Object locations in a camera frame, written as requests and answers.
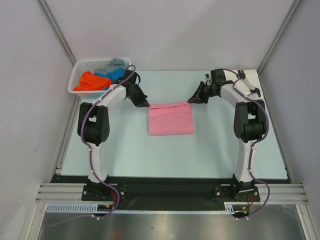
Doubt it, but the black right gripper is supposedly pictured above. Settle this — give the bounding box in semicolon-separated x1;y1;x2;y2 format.
188;81;218;104

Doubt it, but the white perforated plastic basket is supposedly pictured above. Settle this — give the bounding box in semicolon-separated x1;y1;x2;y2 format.
67;57;131;98

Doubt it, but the pink t shirt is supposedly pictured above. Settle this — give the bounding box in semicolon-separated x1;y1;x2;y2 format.
148;101;194;136

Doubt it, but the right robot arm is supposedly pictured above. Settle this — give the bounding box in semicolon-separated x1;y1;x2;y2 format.
187;68;270;202

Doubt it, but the left slotted cable duct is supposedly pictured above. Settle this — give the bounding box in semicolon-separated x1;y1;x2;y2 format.
46;202;118;214

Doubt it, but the orange t shirt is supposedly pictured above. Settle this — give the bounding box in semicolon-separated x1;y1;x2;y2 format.
73;71;112;92

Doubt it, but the blue t shirt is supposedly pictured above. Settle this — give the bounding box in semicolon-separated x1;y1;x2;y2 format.
94;68;125;84

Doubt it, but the grey t shirt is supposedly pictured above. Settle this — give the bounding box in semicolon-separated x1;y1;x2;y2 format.
94;58;129;75

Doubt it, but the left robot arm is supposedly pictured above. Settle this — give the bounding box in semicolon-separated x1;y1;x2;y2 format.
77;70;149;203

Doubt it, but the folded white printed t shirt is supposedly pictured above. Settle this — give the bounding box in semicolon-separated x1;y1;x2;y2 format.
223;69;264;99

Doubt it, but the aluminium frame rail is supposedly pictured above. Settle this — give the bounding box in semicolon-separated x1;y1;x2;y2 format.
35;183;84;203

